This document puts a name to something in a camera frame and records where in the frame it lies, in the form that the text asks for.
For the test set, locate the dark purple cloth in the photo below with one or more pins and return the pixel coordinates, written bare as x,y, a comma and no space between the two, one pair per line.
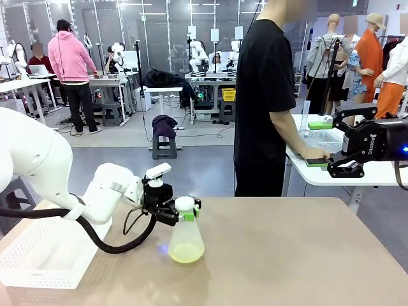
164,126

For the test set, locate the yellow plastic basket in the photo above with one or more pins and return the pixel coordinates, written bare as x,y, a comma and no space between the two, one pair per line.
229,95

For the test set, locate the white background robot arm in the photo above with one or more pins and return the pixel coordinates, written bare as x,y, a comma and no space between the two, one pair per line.
196,51

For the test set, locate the silver laptop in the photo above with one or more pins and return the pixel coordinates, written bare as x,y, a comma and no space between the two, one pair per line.
41,69

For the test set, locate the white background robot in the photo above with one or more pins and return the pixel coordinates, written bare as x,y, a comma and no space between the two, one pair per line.
19,54

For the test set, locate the person's right forearm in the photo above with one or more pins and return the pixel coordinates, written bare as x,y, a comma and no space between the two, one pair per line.
287,130

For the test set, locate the person's right hand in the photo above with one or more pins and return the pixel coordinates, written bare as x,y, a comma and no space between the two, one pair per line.
315,153

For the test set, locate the clear plastic graduated cylinder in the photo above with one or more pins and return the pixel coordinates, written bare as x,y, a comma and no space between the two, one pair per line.
306,118

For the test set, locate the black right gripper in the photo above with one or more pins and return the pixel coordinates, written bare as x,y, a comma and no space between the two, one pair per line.
382,140

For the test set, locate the mannequin in grey shirt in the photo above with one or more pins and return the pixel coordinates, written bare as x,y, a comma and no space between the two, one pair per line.
320,57

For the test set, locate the mannequin in blue floral dress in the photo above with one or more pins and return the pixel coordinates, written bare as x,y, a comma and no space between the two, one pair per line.
355,63

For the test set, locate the small white pedestal table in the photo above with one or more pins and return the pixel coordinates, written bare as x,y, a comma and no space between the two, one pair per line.
162,90

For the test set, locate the white round flask cap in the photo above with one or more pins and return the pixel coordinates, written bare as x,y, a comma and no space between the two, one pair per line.
185,201

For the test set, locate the person in pink hoodie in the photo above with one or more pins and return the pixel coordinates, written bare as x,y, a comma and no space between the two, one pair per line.
67,60

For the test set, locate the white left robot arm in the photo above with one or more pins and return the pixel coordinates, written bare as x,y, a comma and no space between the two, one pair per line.
32,150

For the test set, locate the black jacket pile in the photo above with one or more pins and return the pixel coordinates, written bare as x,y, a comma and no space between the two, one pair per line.
165,79

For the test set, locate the grey work desk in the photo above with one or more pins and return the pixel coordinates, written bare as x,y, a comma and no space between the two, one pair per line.
207,78
108,81

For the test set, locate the white office desk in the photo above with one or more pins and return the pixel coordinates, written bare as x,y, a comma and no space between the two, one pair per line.
19,83

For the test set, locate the white humanoid robot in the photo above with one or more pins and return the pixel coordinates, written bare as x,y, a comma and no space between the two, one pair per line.
118,51

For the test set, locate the white panel on pole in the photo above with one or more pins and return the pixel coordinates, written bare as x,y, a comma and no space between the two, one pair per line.
192,32
215,35

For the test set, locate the black pole stand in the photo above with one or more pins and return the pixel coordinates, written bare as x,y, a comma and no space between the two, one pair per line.
138,70

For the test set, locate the mannequin in orange trousers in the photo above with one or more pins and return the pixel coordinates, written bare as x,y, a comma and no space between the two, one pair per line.
387,95

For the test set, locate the white computer case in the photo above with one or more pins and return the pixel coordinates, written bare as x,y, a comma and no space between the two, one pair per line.
145,100

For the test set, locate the white shoe rack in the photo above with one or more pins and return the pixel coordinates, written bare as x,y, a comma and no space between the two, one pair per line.
298,86

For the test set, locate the person in red top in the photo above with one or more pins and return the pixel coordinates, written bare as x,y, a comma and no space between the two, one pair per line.
38,60

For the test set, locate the person in black t-shirt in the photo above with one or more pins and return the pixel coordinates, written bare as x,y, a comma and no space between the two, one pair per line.
261,95

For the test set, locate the translucent plastic conical flask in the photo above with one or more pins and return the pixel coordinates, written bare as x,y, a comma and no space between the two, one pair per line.
186,242

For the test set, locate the black camera tripod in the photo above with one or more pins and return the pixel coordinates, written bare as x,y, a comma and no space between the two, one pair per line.
331,67

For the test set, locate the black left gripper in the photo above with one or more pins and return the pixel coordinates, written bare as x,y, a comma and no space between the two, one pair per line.
156,196

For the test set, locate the clothes rack with garments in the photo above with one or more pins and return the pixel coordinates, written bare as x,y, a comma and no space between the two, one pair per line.
390,48

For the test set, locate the white side table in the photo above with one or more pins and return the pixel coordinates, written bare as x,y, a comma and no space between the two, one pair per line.
366,180

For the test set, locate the mannequin in orange dress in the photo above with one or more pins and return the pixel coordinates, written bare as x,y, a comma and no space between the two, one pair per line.
371,57

